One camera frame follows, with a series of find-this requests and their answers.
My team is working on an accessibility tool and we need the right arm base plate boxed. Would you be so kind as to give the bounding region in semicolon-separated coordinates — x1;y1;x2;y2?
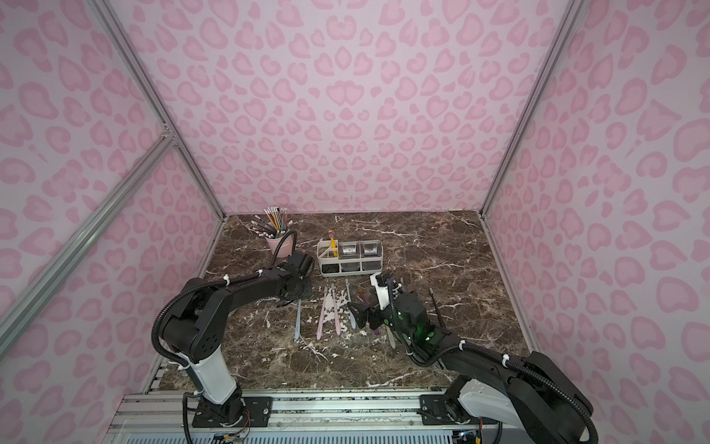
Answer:
417;393;470;426

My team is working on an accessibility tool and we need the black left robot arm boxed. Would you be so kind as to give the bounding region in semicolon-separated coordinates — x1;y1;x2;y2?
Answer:
151;248;314;407

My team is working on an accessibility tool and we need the grey blue toothbrush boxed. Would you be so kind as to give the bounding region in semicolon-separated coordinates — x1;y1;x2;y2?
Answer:
345;278;357;330

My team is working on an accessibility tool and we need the pale pink toothbrush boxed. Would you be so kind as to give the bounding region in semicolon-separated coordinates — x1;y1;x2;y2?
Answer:
316;289;329;340

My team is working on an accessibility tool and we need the pink pencil cup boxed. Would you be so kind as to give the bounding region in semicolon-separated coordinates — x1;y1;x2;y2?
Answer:
266;236;293;259

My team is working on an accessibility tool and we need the cream toothbrush holder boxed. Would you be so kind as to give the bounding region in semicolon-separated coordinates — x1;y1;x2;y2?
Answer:
316;240;384;277

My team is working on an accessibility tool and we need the aluminium frame rail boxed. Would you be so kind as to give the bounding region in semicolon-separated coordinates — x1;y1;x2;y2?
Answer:
102;354;500;444

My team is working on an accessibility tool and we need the coloured pencils bunch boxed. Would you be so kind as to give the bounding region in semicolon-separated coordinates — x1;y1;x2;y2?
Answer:
250;206;290;239

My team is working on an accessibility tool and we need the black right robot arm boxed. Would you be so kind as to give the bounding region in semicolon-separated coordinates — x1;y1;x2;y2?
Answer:
348;288;599;443

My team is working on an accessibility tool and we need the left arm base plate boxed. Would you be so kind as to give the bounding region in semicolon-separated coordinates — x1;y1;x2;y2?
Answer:
192;397;274;428

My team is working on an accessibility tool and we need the black toothbrush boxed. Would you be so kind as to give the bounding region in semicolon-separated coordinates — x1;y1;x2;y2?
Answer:
428;287;446;329

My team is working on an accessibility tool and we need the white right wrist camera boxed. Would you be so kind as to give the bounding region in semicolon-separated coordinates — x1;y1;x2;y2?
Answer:
370;271;395;311

